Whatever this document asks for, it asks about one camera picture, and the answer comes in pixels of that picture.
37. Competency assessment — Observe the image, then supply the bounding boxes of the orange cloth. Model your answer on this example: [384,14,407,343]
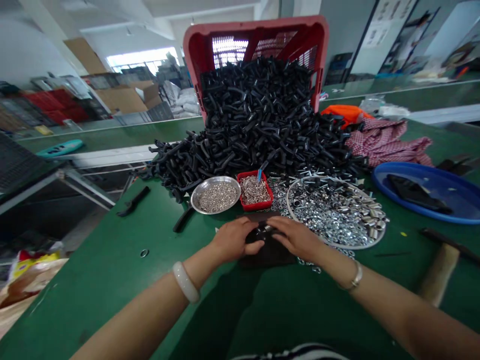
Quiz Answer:
[320,104,376,131]

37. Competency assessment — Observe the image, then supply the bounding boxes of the person's right hand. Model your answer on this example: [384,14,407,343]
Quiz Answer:
[265,216,332,258]

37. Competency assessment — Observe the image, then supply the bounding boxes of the scattered metal washers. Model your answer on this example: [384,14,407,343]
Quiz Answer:
[296,245,356,275]

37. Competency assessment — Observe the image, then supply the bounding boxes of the black rubber mat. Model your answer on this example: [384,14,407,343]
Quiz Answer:
[235,210,299,269]

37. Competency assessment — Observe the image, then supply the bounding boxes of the wooden handled hammer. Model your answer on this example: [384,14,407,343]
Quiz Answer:
[416,227,480,308]

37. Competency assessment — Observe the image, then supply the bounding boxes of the clear plastic bag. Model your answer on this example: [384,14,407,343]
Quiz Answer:
[359,96,412,122]

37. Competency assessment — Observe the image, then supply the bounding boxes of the black cloth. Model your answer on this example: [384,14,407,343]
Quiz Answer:
[386,173,454,215]

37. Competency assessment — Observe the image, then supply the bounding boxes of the white round tray of washers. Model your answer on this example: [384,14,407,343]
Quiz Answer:
[285,176,388,251]

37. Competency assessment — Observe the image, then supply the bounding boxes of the loose black plastic handle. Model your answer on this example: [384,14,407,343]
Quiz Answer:
[116,185,152,218]
[172,205,196,233]

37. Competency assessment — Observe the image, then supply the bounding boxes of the person's left hand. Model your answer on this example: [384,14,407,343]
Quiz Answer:
[208,216,266,264]

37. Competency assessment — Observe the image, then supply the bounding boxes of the blue plastic basin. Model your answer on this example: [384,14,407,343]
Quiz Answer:
[372,161,480,226]

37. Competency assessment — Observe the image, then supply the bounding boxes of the red checkered cloth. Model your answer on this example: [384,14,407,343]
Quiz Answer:
[344,118,436,168]

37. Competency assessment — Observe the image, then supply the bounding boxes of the pile of black plastic handles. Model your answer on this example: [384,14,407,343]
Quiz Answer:
[131,56,372,205]

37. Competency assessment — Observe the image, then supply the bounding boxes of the black mesh crate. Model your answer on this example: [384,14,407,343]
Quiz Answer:
[0,131,63,196]

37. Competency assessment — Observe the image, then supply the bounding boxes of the colourful plastic bag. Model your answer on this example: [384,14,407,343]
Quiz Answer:
[0,248,70,338]

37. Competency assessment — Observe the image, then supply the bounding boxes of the stack of cardboard boxes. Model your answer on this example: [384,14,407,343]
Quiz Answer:
[62,37,163,115]

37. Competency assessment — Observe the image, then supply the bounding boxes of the stack of red crates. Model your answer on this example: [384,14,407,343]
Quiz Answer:
[22,88,91,126]

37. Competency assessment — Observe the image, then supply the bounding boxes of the red plastic crate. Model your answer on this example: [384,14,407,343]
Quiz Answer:
[182,14,331,130]

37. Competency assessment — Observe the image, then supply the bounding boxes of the person's body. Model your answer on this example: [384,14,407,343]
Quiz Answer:
[228,342,350,360]

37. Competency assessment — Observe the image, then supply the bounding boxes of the round metal bowl of nuts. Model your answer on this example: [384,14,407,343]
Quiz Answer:
[190,175,242,216]

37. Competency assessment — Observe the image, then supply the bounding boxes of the black plastic handle part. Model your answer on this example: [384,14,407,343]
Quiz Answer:
[245,223,287,251]

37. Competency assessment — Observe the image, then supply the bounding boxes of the red tray of metal pins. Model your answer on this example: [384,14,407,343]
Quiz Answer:
[236,170,275,212]

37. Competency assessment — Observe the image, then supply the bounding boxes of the teal plastic tray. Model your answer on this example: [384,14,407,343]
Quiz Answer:
[36,139,85,159]

